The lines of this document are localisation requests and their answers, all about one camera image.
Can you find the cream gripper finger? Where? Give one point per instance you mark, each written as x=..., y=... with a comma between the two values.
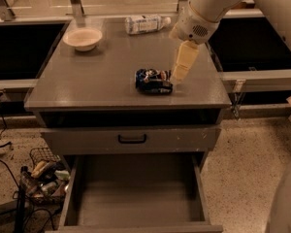
x=174, y=33
x=187, y=53

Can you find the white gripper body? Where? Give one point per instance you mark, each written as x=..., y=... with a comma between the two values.
x=194, y=27

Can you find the blue pepsi can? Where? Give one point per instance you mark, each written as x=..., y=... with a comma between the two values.
x=153, y=81

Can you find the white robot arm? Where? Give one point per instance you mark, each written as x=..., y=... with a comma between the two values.
x=278, y=13

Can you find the grey top drawer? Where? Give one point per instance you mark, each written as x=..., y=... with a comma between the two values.
x=75, y=141

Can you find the grey drawer cabinet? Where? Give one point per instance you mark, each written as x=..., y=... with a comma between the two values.
x=97, y=88

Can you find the open grey middle drawer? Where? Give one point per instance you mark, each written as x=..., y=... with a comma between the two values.
x=136, y=193

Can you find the clear plastic water bottle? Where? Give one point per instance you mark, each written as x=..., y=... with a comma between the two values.
x=135, y=25

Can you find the white bowl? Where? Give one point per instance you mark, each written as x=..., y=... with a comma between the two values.
x=83, y=39

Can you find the black drawer handle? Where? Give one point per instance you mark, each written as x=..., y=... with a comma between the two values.
x=133, y=140

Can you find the metal railing frame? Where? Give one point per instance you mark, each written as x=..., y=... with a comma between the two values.
x=87, y=4

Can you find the wire basket with items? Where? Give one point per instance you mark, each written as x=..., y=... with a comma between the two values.
x=47, y=181

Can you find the black stand post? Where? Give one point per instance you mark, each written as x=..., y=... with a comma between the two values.
x=20, y=202

